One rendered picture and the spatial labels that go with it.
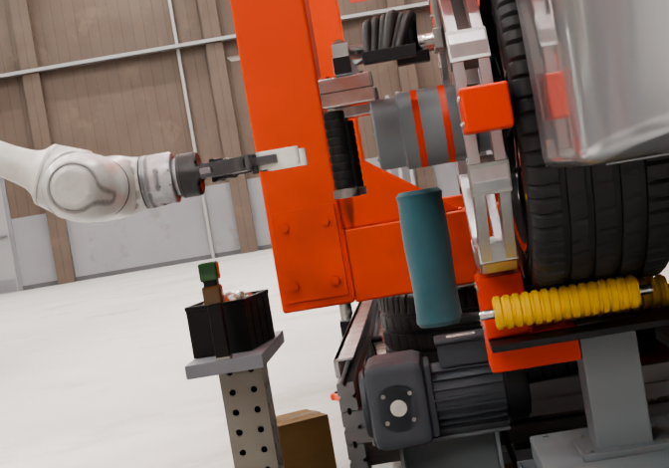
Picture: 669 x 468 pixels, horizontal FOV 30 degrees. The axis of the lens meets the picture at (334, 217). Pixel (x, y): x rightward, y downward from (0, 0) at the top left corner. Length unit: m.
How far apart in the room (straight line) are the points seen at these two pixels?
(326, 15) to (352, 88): 2.61
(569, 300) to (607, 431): 0.27
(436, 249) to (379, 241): 0.37
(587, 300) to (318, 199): 0.78
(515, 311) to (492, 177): 0.26
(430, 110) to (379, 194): 0.54
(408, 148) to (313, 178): 0.54
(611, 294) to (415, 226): 0.41
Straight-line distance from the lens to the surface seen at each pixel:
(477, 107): 1.91
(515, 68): 1.96
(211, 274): 2.67
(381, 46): 2.07
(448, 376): 2.56
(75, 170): 1.92
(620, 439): 2.29
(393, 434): 2.54
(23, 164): 2.01
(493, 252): 2.15
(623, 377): 2.27
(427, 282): 2.35
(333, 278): 2.70
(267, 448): 2.93
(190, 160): 2.10
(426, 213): 2.34
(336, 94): 2.08
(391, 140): 2.20
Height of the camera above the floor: 0.76
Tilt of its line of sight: 1 degrees down
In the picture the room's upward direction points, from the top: 10 degrees counter-clockwise
